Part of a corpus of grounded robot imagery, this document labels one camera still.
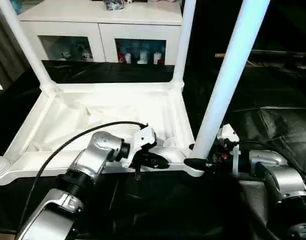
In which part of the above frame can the white plastic table top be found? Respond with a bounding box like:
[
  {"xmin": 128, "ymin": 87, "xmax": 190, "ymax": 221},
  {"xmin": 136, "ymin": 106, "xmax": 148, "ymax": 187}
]
[{"xmin": 0, "ymin": 79, "xmax": 207, "ymax": 188}]

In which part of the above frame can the black mat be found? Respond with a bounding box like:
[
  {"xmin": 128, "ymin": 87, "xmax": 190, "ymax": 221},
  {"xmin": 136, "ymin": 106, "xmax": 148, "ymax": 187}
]
[{"xmin": 0, "ymin": 57, "xmax": 306, "ymax": 240}]

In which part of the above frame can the white cabinet with glass doors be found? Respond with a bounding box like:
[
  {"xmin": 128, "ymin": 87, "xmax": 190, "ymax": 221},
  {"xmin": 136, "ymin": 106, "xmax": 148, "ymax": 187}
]
[{"xmin": 17, "ymin": 0, "xmax": 184, "ymax": 64}]

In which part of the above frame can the clear glass trinket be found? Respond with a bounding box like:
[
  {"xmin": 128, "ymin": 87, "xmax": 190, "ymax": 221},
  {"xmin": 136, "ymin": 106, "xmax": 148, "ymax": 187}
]
[{"xmin": 103, "ymin": 0, "xmax": 127, "ymax": 11}]

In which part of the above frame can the grey curtain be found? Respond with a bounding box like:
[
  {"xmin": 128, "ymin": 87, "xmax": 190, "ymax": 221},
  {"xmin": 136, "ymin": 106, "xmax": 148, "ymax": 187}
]
[{"xmin": 0, "ymin": 0, "xmax": 32, "ymax": 91}]

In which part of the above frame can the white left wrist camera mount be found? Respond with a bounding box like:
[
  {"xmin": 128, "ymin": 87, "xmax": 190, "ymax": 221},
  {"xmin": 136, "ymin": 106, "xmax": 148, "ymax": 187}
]
[{"xmin": 121, "ymin": 126, "xmax": 158, "ymax": 169}]

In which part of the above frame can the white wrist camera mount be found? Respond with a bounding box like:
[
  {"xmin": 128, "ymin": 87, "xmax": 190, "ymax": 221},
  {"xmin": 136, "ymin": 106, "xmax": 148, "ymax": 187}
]
[
  {"xmin": 216, "ymin": 123, "xmax": 242, "ymax": 178},
  {"xmin": 121, "ymin": 126, "xmax": 158, "ymax": 169}
]

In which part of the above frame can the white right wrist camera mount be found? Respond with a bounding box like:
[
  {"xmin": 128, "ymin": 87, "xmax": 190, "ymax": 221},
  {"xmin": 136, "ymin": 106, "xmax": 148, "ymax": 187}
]
[{"xmin": 216, "ymin": 123, "xmax": 242, "ymax": 178}]

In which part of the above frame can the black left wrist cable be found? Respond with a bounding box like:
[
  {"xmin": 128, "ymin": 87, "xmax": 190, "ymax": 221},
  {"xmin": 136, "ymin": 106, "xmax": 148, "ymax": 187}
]
[{"xmin": 17, "ymin": 121, "xmax": 149, "ymax": 234}]

